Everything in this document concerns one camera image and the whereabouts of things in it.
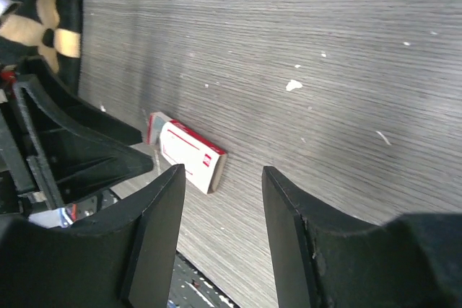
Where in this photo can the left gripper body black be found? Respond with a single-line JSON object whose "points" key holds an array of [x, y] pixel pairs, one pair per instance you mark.
{"points": [[19, 190]]}

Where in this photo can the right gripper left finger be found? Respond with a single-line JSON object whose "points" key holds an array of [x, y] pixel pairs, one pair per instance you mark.
{"points": [[122, 256]]}

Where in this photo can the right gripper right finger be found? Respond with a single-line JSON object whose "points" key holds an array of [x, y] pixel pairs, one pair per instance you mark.
{"points": [[323, 257]]}

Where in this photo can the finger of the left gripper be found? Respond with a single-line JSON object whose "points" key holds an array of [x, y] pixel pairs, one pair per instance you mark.
{"points": [[78, 109], [70, 161]]}

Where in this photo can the red white staple box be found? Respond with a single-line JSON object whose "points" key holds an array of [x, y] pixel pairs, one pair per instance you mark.
{"points": [[204, 161]]}

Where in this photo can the black floral blanket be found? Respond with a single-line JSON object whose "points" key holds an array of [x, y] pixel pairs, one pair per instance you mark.
{"points": [[48, 28]]}

